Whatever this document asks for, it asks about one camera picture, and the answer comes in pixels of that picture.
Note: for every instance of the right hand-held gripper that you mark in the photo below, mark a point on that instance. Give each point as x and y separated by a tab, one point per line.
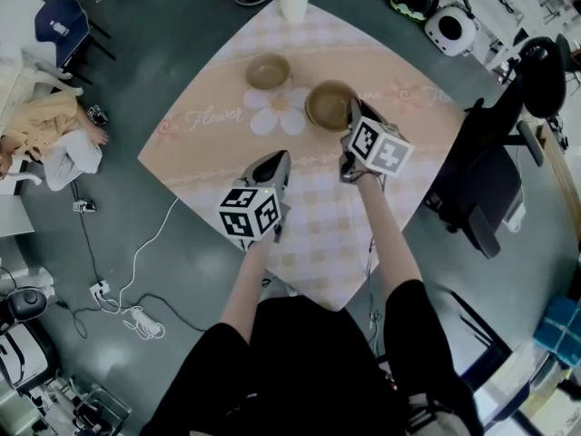
386	152

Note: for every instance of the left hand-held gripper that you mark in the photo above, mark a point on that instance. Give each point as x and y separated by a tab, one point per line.
247	216

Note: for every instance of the person's left forearm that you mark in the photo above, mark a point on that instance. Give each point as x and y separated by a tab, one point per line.
245	289

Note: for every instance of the person's right forearm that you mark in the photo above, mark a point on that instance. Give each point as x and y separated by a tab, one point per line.
390	243

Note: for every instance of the pink checked tablecloth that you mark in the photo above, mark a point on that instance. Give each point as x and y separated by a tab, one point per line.
318	207

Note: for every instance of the white round-window backpack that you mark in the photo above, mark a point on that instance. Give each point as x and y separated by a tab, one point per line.
449	30

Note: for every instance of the white vase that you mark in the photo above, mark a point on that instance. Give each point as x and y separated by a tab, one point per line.
293	2

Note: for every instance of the black office chair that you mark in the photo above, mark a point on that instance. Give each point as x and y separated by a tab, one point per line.
485	184

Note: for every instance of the white long table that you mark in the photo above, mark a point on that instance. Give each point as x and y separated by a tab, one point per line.
492	16

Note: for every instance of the black white floor device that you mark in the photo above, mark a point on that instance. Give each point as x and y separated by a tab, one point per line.
84	206
98	115

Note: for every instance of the person's black shirt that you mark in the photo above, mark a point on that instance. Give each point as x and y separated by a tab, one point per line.
308	370

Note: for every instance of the white power strip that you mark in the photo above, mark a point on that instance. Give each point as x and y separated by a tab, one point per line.
100	290

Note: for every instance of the black metal rack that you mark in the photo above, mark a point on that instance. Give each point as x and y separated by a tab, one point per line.
472	318

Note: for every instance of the blue chair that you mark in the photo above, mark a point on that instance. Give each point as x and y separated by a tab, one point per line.
77	25

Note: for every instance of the clear water bottle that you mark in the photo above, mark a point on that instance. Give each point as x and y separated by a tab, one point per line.
59	27

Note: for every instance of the white black-faced device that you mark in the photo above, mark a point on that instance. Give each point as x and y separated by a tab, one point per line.
27	302

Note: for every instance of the teal box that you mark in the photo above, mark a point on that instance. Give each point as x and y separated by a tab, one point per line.
560	329

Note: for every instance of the white boxy device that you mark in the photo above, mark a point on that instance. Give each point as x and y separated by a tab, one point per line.
27	357

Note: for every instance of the grey stone counter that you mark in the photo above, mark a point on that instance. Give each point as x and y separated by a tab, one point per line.
535	398

